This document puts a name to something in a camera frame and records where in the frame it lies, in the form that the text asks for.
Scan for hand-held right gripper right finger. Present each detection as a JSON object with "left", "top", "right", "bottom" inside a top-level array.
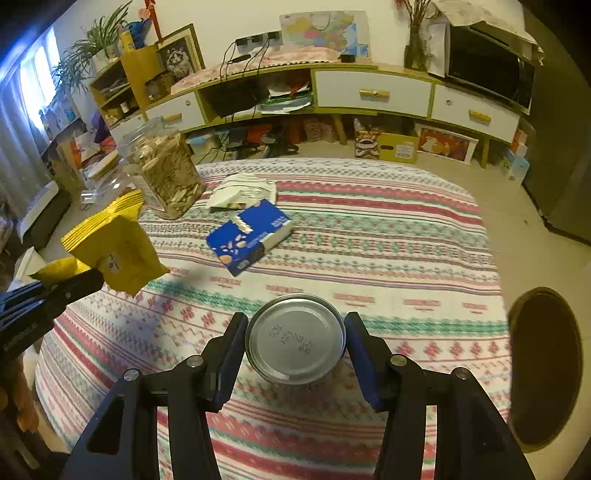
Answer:
[{"left": 344, "top": 311, "right": 536, "bottom": 480}]

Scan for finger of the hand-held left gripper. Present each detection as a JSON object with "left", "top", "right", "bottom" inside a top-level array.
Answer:
[{"left": 28, "top": 268, "right": 106, "bottom": 324}]

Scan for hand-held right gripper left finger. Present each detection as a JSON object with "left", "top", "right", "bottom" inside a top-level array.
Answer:
[{"left": 60, "top": 312, "right": 250, "bottom": 480}]

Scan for red cartoon drink can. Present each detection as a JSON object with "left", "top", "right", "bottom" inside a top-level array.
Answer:
[{"left": 245, "top": 294, "right": 347, "bottom": 386}]

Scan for yellow snack packet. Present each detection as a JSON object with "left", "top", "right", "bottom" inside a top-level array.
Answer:
[{"left": 30, "top": 189, "right": 171, "bottom": 296}]

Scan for round brown stool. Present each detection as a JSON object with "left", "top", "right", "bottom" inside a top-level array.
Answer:
[{"left": 507, "top": 287, "right": 585, "bottom": 453}]

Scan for black box with white top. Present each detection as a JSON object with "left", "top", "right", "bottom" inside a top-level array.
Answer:
[{"left": 16, "top": 180, "right": 70, "bottom": 241}]

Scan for small clear glass jar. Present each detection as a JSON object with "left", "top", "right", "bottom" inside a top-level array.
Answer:
[{"left": 81, "top": 150, "right": 136, "bottom": 206}]

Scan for blue and white carton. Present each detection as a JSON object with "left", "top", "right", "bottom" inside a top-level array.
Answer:
[{"left": 206, "top": 199, "right": 294, "bottom": 278}]

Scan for glass jar of seeds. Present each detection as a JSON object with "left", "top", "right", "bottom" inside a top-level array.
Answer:
[{"left": 115, "top": 117, "right": 207, "bottom": 220}]

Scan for white printed bag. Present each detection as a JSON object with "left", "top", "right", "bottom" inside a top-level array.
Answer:
[{"left": 206, "top": 174, "right": 278, "bottom": 210}]

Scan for white cabinet drawer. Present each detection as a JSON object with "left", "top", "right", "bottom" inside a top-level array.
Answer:
[
  {"left": 316, "top": 70, "right": 432, "bottom": 118},
  {"left": 145, "top": 91, "right": 205, "bottom": 134},
  {"left": 433, "top": 85, "right": 522, "bottom": 143}
]

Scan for yellow cardboard box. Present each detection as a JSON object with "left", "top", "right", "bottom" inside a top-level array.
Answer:
[{"left": 353, "top": 117, "right": 420, "bottom": 164}]

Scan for yellow wooden shelf unit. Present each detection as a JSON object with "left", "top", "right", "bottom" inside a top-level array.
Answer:
[{"left": 89, "top": 44, "right": 160, "bottom": 123}]

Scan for white framed red picture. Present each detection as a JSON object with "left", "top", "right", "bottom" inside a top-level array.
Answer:
[{"left": 414, "top": 122, "right": 478, "bottom": 166}]

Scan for potted green plant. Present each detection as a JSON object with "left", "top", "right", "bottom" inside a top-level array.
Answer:
[{"left": 51, "top": 2, "right": 134, "bottom": 93}]

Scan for light blue box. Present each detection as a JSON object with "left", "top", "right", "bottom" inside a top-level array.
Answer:
[{"left": 501, "top": 148, "right": 532, "bottom": 183}]

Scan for black electronic box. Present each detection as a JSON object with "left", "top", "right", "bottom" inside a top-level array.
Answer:
[{"left": 203, "top": 80, "right": 269, "bottom": 118}]

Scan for framed cat picture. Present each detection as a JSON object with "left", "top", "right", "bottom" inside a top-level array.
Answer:
[{"left": 156, "top": 24, "right": 206, "bottom": 81}]

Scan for blue plastic object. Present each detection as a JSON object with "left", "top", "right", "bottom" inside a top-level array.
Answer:
[{"left": 121, "top": 21, "right": 148, "bottom": 49}]

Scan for stack of papers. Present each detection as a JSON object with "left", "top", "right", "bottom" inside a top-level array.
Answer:
[{"left": 259, "top": 76, "right": 315, "bottom": 114}]

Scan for white and yellow cabinet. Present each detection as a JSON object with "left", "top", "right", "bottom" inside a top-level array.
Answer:
[{"left": 90, "top": 60, "right": 522, "bottom": 169}]

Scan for red hanging decoration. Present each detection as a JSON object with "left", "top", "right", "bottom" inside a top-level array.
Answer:
[{"left": 143, "top": 0, "right": 160, "bottom": 44}]

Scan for dark tall appliance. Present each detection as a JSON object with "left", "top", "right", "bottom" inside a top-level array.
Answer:
[{"left": 522, "top": 28, "right": 591, "bottom": 241}]

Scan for black power strip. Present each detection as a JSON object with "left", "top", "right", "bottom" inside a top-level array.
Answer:
[{"left": 235, "top": 31, "right": 283, "bottom": 47}]

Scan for black television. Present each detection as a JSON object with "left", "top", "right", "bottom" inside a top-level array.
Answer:
[{"left": 444, "top": 25, "right": 536, "bottom": 114}]

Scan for vase with dry branches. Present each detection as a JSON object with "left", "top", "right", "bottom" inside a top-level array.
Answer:
[{"left": 397, "top": 0, "right": 437, "bottom": 72}]

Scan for map poster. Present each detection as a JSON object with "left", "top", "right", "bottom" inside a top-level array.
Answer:
[{"left": 279, "top": 10, "right": 370, "bottom": 58}]

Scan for printed cloth cover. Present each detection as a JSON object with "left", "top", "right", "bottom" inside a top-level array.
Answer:
[{"left": 431, "top": 0, "right": 546, "bottom": 61}]

